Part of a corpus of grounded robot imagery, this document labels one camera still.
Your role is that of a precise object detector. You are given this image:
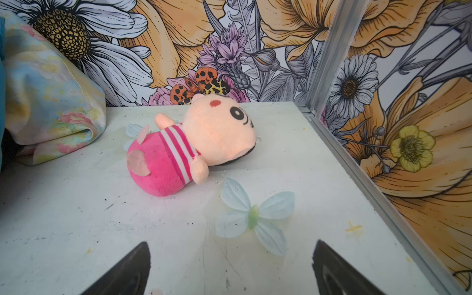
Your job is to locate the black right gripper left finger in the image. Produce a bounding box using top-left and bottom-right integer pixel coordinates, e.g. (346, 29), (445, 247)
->
(82, 242), (151, 295)

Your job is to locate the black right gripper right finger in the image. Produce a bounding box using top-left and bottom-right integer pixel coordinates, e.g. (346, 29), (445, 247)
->
(312, 240), (384, 295)

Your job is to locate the pastel floral patterned cloth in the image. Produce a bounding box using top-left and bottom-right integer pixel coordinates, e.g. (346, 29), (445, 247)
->
(1, 12), (106, 165)

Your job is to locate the pale blue fabric butterfly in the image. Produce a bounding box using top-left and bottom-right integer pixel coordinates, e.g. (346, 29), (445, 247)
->
(215, 178), (296, 256)

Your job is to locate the small pale butterfly decoration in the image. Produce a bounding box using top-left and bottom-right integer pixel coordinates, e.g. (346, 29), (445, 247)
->
(123, 124), (143, 151)

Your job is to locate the pink plush pig toy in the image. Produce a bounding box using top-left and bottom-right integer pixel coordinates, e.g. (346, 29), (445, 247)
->
(127, 94), (256, 197)

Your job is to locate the aluminium corner post right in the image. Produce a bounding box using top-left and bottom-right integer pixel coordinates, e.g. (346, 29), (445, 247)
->
(306, 1), (369, 120)

